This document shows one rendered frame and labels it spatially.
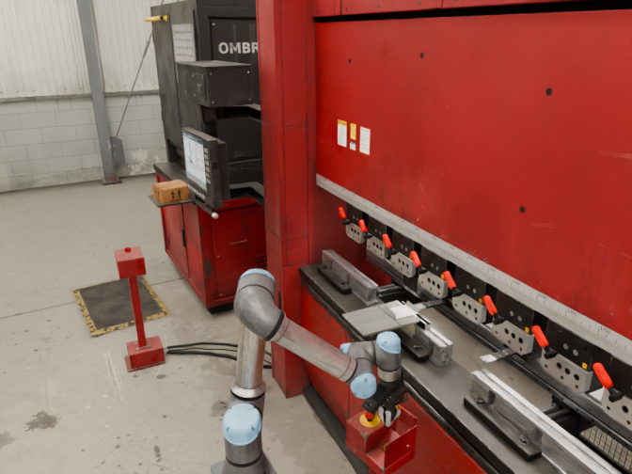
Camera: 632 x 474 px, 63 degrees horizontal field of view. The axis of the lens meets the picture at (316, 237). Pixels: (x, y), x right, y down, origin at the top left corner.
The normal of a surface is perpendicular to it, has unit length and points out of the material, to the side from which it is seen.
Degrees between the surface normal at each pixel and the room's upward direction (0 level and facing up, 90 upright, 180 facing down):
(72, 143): 90
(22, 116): 90
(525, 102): 90
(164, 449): 0
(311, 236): 90
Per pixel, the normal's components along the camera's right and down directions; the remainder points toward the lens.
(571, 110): -0.90, 0.16
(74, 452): 0.00, -0.93
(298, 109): 0.43, 0.33
